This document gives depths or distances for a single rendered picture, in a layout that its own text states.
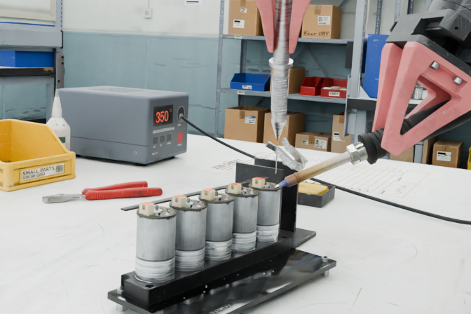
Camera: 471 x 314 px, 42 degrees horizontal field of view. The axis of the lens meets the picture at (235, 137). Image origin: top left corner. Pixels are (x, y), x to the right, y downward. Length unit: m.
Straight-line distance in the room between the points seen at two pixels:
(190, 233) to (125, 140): 0.44
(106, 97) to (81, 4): 5.68
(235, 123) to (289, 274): 4.57
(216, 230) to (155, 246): 0.06
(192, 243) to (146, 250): 0.03
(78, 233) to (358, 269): 0.24
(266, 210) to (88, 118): 0.45
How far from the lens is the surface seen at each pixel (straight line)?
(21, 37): 3.42
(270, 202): 0.45
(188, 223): 0.39
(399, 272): 0.50
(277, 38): 0.40
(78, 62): 6.50
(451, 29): 0.43
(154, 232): 0.37
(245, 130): 4.96
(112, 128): 0.83
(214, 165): 0.85
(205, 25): 5.63
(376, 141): 0.46
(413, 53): 0.44
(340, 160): 0.46
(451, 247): 0.58
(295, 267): 0.45
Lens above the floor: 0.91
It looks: 8 degrees down
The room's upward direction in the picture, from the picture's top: 3 degrees clockwise
